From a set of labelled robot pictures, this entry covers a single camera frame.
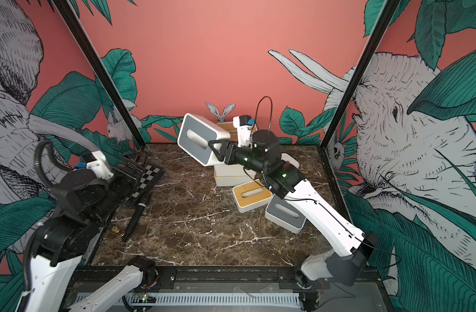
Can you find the narrow white box bamboo lid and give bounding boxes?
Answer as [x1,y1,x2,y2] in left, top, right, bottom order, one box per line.
[217,122,238,142]

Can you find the large white box bamboo lid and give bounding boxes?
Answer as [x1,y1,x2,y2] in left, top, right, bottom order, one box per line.
[214,165,257,177]

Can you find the white box grey lid back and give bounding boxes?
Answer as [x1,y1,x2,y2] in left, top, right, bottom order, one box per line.
[177,113,231,166]

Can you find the white box grey lid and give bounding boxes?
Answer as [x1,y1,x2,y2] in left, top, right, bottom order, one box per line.
[265,195,306,234]
[177,113,231,166]

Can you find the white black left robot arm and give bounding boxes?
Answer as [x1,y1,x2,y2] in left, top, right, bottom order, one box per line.
[17,140,164,311]

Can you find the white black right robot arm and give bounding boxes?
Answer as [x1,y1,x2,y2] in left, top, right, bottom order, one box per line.
[208,130,378,286]

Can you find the pink white drip tissue box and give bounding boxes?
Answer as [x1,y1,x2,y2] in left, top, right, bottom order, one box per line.
[281,153,300,170]

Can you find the black white checkerboard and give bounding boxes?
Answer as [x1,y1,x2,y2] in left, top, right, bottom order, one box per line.
[126,165,165,207]

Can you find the white box yellow wood lid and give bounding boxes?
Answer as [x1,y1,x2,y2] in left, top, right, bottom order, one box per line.
[214,175,253,187]

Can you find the black stick tool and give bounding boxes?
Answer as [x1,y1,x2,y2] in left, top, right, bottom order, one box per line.
[122,192,151,243]

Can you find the small white box bamboo lid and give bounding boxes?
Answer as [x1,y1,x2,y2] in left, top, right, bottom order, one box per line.
[232,179,273,213]

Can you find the white box grey lid front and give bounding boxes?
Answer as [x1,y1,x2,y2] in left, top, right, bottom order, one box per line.
[265,195,306,234]

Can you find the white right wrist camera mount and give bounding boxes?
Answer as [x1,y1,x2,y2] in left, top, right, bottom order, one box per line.
[233,115,256,148]

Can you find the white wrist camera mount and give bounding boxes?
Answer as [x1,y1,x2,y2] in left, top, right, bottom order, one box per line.
[75,150,114,181]
[233,115,256,148]

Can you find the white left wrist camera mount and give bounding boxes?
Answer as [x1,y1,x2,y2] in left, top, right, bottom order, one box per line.
[75,150,114,181]

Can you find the black left frame post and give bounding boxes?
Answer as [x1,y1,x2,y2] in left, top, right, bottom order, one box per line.
[53,0,146,149]

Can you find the black frame post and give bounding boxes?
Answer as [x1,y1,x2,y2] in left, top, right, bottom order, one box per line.
[320,0,400,151]
[53,0,146,149]

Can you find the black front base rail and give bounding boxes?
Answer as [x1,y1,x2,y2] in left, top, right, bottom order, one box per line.
[77,264,379,299]

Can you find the white ribbed cable duct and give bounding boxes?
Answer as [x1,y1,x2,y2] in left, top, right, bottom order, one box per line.
[73,292,301,309]

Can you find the black right frame post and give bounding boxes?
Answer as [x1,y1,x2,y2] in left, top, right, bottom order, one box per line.
[320,0,400,151]

